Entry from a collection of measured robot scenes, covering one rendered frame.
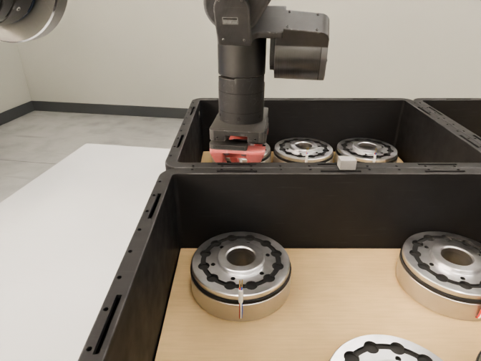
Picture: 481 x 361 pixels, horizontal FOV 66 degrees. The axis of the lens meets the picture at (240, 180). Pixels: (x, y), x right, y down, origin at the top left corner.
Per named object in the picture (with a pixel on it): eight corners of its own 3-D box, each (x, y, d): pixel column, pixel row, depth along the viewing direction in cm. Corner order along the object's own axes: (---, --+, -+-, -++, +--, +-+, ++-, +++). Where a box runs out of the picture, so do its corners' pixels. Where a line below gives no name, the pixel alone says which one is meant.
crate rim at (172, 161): (164, 185, 43) (162, 167, 42) (193, 110, 70) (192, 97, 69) (509, 186, 43) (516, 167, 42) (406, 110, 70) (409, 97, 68)
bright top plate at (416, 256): (427, 300, 34) (429, 295, 34) (387, 235, 43) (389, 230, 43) (537, 299, 34) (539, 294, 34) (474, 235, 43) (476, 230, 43)
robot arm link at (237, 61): (222, 18, 45) (212, 22, 40) (279, 19, 44) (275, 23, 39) (223, 76, 48) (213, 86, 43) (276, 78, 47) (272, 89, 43)
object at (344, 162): (339, 170, 41) (341, 160, 41) (336, 165, 43) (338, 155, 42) (356, 170, 41) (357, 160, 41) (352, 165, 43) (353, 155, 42)
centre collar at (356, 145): (355, 153, 63) (355, 150, 63) (349, 142, 67) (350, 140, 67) (384, 155, 63) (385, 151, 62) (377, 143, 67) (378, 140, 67)
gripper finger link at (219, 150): (265, 179, 54) (268, 117, 50) (262, 205, 48) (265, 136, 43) (219, 176, 55) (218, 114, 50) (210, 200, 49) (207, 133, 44)
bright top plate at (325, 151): (275, 162, 61) (275, 158, 61) (273, 140, 70) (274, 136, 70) (337, 163, 60) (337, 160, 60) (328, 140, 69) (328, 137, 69)
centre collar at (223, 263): (215, 276, 36) (215, 271, 36) (217, 246, 40) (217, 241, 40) (265, 276, 36) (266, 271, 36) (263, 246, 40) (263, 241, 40)
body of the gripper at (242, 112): (268, 119, 53) (270, 66, 49) (263, 147, 44) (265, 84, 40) (222, 117, 53) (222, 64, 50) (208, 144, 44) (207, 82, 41)
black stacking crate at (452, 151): (172, 251, 48) (164, 171, 42) (197, 157, 74) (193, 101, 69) (482, 252, 48) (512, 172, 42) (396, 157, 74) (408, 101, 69)
